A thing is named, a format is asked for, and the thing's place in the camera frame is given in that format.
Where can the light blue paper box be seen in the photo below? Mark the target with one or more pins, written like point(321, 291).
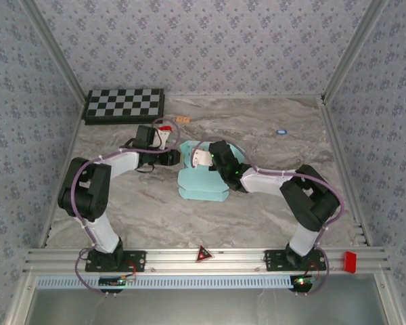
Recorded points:
point(196, 183)

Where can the small blue white tag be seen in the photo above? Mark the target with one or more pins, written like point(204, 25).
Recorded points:
point(282, 132)

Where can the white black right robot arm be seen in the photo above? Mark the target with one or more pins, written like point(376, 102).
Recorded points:
point(311, 203)

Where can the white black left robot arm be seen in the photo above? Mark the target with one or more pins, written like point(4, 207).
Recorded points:
point(88, 189)

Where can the small red block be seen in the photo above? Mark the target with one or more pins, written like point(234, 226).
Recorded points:
point(165, 128)

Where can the small orange tag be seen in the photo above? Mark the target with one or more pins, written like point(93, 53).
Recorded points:
point(183, 119)

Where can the black grey chessboard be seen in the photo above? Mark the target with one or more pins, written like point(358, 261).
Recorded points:
point(123, 106)

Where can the red black triangle sign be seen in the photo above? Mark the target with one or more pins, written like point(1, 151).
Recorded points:
point(203, 255)

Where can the left circuit board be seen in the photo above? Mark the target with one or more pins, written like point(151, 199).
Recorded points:
point(111, 281)

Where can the circuit board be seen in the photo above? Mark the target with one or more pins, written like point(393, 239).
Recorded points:
point(302, 282)
point(111, 281)

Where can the right circuit board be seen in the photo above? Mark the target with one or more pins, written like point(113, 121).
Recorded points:
point(302, 282)

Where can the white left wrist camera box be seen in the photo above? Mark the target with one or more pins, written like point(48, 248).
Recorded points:
point(163, 139)

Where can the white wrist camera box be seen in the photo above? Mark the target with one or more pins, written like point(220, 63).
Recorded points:
point(201, 157)
point(163, 139)

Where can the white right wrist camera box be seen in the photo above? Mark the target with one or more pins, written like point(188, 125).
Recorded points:
point(201, 157)

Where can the aluminium back rail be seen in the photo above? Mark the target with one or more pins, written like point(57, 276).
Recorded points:
point(240, 96)

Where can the aluminium side rail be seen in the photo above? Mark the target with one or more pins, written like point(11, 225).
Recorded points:
point(66, 162)
point(341, 149)

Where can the aluminium mounting rail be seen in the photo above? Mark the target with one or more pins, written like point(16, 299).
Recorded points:
point(176, 260)

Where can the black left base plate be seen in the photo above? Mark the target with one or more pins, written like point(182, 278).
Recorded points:
point(138, 260)

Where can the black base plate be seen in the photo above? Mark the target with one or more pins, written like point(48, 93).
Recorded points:
point(274, 260)
point(138, 260)

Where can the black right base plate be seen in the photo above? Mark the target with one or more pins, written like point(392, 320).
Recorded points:
point(274, 260)

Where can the aluminium frame post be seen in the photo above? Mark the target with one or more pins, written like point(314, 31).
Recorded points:
point(55, 50)
point(352, 50)

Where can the red block on rail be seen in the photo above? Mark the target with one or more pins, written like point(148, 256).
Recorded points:
point(350, 261)

